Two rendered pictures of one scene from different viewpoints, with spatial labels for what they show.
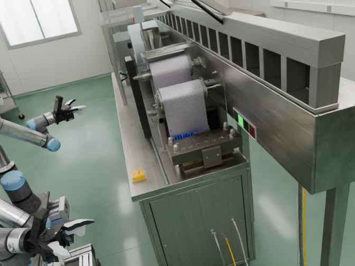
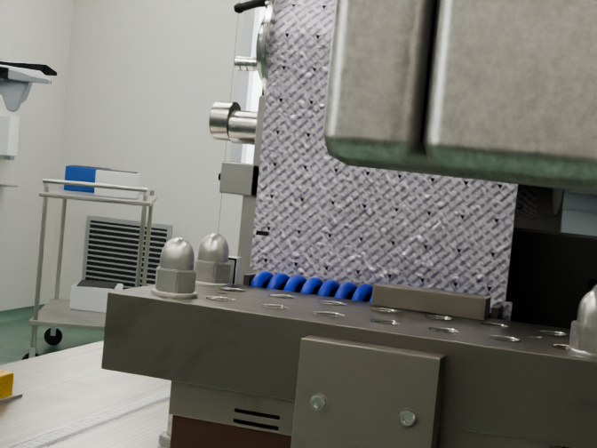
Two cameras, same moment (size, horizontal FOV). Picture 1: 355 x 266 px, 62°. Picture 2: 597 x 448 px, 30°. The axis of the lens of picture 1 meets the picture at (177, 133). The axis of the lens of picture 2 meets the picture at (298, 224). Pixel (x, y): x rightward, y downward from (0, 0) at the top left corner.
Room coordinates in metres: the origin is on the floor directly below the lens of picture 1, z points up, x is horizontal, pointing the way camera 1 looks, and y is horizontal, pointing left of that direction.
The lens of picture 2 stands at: (0.63, -0.45, 1.14)
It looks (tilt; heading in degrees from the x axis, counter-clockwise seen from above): 3 degrees down; 27
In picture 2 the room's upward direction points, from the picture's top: 5 degrees clockwise
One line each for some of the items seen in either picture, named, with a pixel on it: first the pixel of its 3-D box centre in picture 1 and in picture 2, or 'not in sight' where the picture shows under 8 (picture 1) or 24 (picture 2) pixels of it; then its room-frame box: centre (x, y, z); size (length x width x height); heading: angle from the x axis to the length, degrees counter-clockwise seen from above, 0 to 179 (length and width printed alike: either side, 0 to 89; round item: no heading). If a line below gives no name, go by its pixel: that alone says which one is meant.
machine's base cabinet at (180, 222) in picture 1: (164, 143); not in sight; (2.52, 0.14, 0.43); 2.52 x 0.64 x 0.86; 8
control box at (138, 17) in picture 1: (137, 14); not in sight; (2.13, 0.11, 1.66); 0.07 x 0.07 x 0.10; 76
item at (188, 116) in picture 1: (186, 116); (383, 180); (1.54, -0.07, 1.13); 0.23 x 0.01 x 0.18; 98
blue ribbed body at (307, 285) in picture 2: (190, 134); (369, 303); (1.52, -0.08, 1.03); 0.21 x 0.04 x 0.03; 98
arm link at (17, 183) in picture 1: (15, 184); not in sight; (1.42, 0.95, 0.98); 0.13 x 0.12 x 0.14; 37
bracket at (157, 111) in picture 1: (159, 129); (248, 247); (1.61, 0.10, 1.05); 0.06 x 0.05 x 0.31; 98
